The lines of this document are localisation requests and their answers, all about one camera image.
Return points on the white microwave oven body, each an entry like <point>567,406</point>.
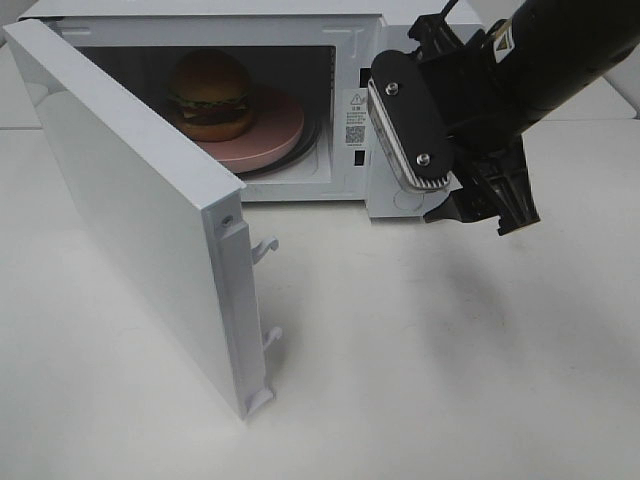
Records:
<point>312,50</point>

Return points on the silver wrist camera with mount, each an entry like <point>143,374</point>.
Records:
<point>407,103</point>

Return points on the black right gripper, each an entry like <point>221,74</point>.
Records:
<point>483,125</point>

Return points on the white microwave door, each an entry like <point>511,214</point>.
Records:
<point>168,215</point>

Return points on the pink round plate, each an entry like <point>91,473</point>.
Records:
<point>275,131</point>

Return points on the white warning label sticker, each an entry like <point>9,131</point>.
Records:
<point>355,130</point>

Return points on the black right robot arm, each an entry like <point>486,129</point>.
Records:
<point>548,51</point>

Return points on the burger with brown bun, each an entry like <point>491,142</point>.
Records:
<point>209,96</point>

